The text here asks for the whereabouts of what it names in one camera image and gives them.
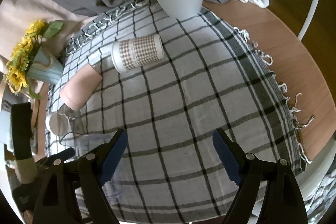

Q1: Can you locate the beige pink curtain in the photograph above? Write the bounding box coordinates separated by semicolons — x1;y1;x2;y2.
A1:
1;0;95;74

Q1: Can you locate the white hoop stand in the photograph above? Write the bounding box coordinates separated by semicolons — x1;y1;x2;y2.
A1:
297;0;319;41

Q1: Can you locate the yellow sunflower bouquet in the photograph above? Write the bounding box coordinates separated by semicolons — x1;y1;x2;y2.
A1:
3;19;64;100

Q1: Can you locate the checked grey white tablecloth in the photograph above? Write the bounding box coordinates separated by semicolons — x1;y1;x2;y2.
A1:
46;0;308;223

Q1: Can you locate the light blue ribbed vase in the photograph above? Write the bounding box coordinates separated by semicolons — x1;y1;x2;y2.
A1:
27;47;64;85

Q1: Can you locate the clear glass white lid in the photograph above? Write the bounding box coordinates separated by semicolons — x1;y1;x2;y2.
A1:
45;108;75;137

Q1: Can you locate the pink plastic cup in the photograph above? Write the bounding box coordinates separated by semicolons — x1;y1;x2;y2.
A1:
60;64;102;111

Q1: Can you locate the plaid paper cup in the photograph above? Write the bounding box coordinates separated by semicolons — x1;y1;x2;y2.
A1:
111;34;164;73

